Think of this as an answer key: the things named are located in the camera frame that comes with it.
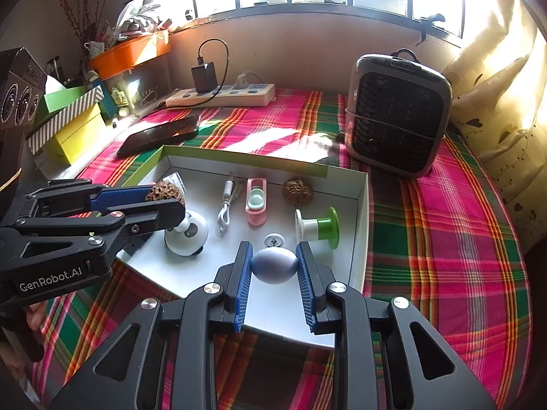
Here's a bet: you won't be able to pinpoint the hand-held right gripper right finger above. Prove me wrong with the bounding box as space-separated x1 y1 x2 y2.
296 241 498 410

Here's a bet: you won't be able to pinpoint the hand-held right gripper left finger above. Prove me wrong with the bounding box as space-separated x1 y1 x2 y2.
49 240 254 410

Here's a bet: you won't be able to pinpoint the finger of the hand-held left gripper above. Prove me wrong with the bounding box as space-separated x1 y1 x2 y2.
26 181 157 213
85 202 186 261

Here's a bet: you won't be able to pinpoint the large brown walnut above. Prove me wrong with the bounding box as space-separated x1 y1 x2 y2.
145 181 186 208

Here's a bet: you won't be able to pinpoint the white panda toy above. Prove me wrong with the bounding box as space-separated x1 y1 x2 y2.
164 210 209 257

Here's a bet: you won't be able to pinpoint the green white cardboard box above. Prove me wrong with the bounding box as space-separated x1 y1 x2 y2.
113 145 370 349

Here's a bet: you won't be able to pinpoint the white egg-shaped ball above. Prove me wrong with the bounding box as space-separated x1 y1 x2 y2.
251 246 298 285

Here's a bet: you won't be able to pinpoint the white cable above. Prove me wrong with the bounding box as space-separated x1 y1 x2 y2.
217 172 246 235

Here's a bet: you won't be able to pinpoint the green white spool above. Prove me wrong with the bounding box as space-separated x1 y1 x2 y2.
295 206 340 249

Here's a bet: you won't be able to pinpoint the pink and mint clip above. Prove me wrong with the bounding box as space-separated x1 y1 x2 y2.
245 177 269 226

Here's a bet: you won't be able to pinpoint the small brown walnut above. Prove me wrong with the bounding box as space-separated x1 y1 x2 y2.
282 178 314 206

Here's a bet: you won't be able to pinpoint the person's left hand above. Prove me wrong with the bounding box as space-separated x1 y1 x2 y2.
26 302 49 329

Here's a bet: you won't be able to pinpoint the black smartphone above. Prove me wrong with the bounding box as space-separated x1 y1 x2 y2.
117 114 201 157

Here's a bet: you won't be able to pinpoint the grey striped box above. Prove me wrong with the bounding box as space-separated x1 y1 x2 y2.
26 86 105 153

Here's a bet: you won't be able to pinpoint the small teal box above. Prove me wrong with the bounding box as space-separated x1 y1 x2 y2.
90 76 118 122

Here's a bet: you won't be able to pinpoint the dark glass case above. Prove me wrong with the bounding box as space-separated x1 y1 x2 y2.
100 57 174 118

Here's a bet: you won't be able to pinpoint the pink green plaid cloth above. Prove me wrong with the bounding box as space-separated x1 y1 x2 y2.
30 87 528 410

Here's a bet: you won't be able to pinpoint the orange plastic tray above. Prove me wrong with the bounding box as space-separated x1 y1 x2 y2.
88 30 172 80

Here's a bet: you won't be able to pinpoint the black charger adapter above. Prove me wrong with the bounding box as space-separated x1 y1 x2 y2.
191 62 217 93

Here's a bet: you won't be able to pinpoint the white power strip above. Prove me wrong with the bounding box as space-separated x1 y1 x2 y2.
164 83 275 108

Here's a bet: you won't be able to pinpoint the pile of assorted packets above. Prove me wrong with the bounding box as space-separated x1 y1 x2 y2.
85 0 176 52

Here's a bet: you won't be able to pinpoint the grey portable heater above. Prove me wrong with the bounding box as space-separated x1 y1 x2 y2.
344 49 453 179

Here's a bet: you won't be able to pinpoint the dried branches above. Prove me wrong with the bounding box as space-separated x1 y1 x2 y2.
53 0 107 47

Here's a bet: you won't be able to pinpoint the cream heart print curtain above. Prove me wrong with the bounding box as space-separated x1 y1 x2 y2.
442 0 547 223

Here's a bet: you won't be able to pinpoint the black window latch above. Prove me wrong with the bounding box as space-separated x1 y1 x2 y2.
415 14 447 45

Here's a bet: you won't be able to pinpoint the black charging cable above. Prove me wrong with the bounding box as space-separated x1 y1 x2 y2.
197 38 229 107

